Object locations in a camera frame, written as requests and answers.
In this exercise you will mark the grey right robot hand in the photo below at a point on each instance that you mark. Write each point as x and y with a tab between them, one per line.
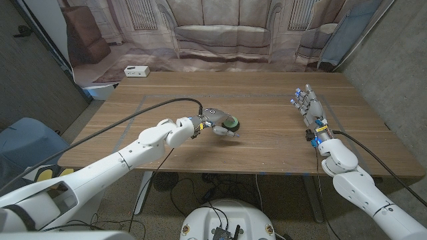
313	110

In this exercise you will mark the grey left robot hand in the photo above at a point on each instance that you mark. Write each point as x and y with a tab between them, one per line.
217	116

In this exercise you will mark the green push button black base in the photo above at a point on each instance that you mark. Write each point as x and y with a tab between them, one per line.
233	126

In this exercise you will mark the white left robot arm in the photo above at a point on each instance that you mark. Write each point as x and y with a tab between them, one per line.
100	170

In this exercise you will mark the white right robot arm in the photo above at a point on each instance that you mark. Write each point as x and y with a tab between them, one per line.
357	190

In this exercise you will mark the black round floor fan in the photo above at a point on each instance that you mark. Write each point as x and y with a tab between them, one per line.
165	181

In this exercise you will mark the grey table leg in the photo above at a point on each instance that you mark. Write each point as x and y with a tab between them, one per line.
313	200

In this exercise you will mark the white power box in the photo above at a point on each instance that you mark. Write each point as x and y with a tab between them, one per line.
136	71

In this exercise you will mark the printed sofa room backdrop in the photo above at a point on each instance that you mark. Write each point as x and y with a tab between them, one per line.
220	20

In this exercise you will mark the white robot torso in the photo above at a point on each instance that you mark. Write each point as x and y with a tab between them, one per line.
233	213

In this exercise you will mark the white table leg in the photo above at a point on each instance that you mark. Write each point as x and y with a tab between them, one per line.
142	196

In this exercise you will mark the black device on torso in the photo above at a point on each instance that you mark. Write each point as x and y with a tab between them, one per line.
221	233

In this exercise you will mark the white robot body edge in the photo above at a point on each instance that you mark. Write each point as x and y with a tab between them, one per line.
66	236

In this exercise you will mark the person leg in jeans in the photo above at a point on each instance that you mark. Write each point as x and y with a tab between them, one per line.
6	176

